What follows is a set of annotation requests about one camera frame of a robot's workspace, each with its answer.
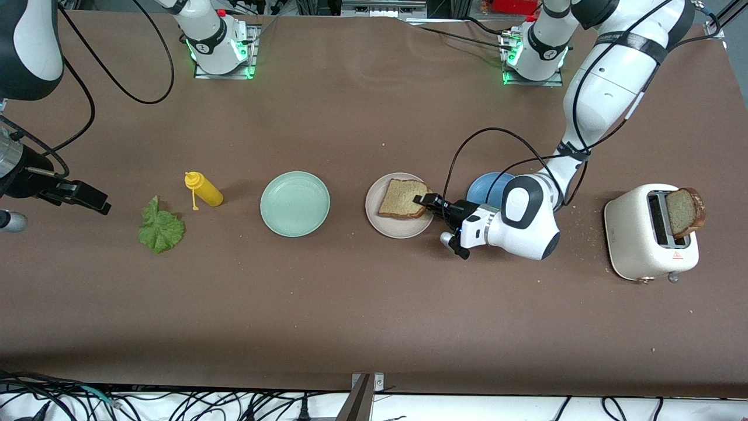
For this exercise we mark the white toaster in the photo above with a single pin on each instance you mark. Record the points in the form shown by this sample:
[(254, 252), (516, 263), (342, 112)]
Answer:
[(628, 234)]

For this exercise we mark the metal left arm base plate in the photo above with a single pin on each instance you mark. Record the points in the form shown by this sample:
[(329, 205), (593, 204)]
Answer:
[(532, 83)]

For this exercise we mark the aluminium frame profile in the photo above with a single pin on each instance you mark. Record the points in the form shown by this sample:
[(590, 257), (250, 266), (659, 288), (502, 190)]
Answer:
[(380, 10)]

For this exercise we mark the small metal edge bracket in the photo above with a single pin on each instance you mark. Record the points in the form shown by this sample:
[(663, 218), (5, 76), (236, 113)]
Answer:
[(378, 383)]

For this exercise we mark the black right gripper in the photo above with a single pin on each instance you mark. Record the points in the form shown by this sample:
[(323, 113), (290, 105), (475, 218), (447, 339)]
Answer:
[(29, 180)]

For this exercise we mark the green lettuce leaf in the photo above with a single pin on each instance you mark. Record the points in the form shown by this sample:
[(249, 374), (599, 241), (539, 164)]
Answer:
[(160, 231)]

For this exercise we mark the grey metal post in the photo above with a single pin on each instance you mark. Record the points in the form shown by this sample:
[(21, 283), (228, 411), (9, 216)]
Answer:
[(356, 406)]

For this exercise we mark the brown bread slice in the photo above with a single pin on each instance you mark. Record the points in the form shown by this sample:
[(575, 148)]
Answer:
[(684, 211), (400, 199)]

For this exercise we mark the black power plug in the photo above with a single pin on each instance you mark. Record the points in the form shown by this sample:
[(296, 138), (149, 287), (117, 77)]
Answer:
[(304, 412)]

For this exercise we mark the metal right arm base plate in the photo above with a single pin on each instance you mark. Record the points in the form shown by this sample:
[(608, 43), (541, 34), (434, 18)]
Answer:
[(222, 76)]

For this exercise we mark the mint green plate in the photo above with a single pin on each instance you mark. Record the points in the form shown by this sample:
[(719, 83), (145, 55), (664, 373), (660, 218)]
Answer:
[(295, 204)]

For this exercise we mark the beige plate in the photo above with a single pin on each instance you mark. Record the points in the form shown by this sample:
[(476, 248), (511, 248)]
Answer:
[(403, 227)]

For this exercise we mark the blue plate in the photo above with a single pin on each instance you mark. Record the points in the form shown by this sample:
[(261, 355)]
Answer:
[(485, 190)]

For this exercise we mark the yellow mustard squeeze bottle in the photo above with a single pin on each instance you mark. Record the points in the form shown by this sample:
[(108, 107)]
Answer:
[(207, 192)]

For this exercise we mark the red background object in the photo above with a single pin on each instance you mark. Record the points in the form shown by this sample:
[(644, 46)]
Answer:
[(514, 6)]

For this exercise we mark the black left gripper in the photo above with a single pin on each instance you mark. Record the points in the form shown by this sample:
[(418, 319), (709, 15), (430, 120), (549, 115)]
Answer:
[(457, 209)]

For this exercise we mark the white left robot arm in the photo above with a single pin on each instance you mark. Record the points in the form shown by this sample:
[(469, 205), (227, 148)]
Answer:
[(608, 88)]

